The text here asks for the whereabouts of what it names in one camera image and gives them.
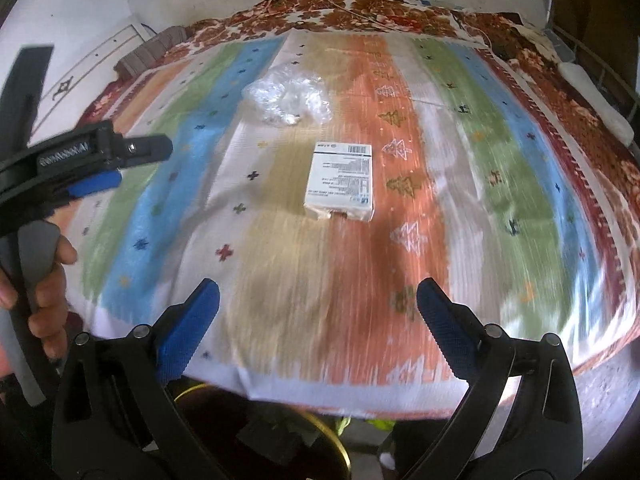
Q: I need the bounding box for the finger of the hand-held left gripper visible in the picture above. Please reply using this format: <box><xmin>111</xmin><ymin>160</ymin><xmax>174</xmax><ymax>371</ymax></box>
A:
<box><xmin>67</xmin><ymin>170</ymin><xmax>122</xmax><ymax>200</ymax></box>
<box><xmin>112</xmin><ymin>134</ymin><xmax>173</xmax><ymax>165</ymax></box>

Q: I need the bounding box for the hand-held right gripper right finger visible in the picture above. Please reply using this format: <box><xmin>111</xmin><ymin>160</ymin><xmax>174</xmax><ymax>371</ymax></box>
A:
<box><xmin>400</xmin><ymin>277</ymin><xmax>583</xmax><ymax>480</ymax></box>

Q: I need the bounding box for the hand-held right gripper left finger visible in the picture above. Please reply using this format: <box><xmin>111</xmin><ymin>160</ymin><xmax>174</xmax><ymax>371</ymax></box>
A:
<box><xmin>52</xmin><ymin>278</ymin><xmax>231</xmax><ymax>480</ymax></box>

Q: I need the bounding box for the dark bin with gold rim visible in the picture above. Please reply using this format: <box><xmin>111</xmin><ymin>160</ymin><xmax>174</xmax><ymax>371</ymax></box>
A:
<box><xmin>170</xmin><ymin>380</ymin><xmax>401</xmax><ymax>480</ymax></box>

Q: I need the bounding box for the clear plastic bag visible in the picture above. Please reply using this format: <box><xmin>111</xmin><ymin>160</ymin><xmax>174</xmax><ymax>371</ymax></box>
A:
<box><xmin>242</xmin><ymin>64</ymin><xmax>333</xmax><ymax>127</ymax></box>

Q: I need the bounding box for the white cardboard box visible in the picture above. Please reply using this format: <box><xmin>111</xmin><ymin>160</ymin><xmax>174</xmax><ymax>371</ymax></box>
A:
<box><xmin>303</xmin><ymin>142</ymin><xmax>375</xmax><ymax>222</ymax></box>

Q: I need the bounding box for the person's left hand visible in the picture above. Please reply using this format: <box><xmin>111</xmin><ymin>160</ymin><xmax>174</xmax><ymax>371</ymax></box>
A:
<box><xmin>0</xmin><ymin>234</ymin><xmax>78</xmax><ymax>361</ymax></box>

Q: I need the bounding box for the grey striped pillow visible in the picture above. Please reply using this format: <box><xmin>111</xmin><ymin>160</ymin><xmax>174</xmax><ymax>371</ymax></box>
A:
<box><xmin>116</xmin><ymin>26</ymin><xmax>188</xmax><ymax>78</ymax></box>

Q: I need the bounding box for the striped multicolour woven blanket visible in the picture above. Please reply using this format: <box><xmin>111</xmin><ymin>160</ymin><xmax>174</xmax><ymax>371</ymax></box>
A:
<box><xmin>47</xmin><ymin>27</ymin><xmax>640</xmax><ymax>418</ymax></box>

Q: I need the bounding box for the red-brown floral bedsheet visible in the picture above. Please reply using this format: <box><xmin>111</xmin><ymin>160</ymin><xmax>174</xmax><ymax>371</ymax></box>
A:
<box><xmin>75</xmin><ymin>0</ymin><xmax>640</xmax><ymax>376</ymax></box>

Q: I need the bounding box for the white cloth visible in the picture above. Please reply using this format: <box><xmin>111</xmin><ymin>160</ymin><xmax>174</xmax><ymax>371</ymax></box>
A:
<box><xmin>557</xmin><ymin>60</ymin><xmax>636</xmax><ymax>143</ymax></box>

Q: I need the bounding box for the brown wooden cabinet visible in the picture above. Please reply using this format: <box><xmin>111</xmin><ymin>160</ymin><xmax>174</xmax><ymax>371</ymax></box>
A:
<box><xmin>540</xmin><ymin>0</ymin><xmax>640</xmax><ymax>46</ymax></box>

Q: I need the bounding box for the metal bed frame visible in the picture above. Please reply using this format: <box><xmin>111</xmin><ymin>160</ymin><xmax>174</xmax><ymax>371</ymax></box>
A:
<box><xmin>547</xmin><ymin>22</ymin><xmax>640</xmax><ymax>151</ymax></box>

